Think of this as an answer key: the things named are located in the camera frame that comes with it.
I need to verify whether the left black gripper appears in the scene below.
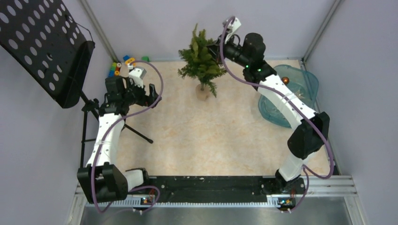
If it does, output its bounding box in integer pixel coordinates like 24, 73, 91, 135
122, 77, 161, 108

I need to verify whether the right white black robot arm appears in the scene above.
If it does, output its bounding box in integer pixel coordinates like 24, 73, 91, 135
207, 33, 333, 193

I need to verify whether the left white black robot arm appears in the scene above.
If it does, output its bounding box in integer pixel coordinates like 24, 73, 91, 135
77, 76, 161, 204

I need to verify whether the small green christmas tree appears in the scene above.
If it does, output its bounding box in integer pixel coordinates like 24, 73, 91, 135
177, 24, 226, 101

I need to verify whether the green toy block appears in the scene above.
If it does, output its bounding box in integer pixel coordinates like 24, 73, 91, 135
141, 56, 150, 62

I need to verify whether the yellow toy block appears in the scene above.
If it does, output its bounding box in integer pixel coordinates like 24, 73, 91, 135
125, 57, 135, 66

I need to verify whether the stacked colourful brick toy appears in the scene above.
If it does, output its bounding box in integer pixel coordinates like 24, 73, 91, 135
108, 62, 122, 77

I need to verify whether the copper bauble ornament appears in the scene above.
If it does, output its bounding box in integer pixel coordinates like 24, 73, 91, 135
281, 76, 290, 85

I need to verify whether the silver star ornament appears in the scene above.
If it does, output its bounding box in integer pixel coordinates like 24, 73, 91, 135
295, 89, 308, 100

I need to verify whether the teal plastic tray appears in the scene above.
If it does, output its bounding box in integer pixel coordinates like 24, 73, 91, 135
258, 64, 319, 128

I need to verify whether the black perforated music stand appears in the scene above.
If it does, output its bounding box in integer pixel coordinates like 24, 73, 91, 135
0, 0, 154, 168

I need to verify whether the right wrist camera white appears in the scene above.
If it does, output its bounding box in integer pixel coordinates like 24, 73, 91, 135
222, 16, 241, 44

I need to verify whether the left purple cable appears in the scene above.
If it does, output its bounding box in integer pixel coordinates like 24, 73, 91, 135
91, 60, 164, 215

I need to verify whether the purple cable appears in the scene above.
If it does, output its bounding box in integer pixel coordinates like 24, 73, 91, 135
91, 60, 164, 215
219, 16, 335, 213

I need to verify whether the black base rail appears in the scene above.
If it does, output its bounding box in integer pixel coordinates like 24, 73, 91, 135
129, 176, 305, 204

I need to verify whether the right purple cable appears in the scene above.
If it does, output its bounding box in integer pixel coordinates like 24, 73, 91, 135
219, 16, 335, 213

